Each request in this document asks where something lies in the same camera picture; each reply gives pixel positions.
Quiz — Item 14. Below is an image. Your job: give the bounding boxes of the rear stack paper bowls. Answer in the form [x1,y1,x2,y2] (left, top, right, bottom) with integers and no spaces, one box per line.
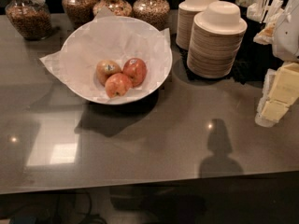
[176,0,216,49]

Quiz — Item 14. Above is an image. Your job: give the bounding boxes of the white paper liner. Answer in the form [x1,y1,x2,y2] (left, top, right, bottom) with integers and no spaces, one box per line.
[39,7,172,105]

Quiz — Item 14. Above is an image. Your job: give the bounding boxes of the glass cereal jar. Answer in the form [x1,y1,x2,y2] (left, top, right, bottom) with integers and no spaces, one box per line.
[133,0,170,30]
[5,0,52,40]
[93,0,133,17]
[62,0,98,29]

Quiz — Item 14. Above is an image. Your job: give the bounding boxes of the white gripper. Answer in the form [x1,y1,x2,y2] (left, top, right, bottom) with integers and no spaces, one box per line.
[255,0,299,128]

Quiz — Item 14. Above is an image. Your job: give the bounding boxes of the front stack paper bowls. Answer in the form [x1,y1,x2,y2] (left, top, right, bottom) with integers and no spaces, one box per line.
[187,1,247,78]

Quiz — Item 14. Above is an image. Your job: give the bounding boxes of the black rubber mat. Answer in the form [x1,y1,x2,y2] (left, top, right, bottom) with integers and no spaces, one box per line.
[177,8,283,85]

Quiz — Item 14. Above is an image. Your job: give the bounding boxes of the red apple with sticker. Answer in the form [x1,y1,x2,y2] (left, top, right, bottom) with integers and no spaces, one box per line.
[122,58,147,87]

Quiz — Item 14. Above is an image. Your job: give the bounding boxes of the white bowl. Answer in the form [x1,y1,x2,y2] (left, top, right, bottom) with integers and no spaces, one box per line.
[60,15,173,105]

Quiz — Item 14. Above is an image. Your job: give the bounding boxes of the yellowish apple with sticker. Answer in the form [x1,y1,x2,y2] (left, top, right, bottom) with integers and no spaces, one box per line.
[95,60,121,85]

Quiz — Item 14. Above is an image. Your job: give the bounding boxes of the left glass cereal jar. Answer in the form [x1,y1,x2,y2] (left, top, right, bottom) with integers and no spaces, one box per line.
[5,0,52,40]

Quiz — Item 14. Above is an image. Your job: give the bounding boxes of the stack paper bowls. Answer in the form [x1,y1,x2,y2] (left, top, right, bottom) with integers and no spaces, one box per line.
[187,1,247,78]
[176,0,216,49]

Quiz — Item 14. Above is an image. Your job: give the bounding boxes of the red-orange front apple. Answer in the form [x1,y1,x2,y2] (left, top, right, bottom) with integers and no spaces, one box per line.
[105,73,133,98]

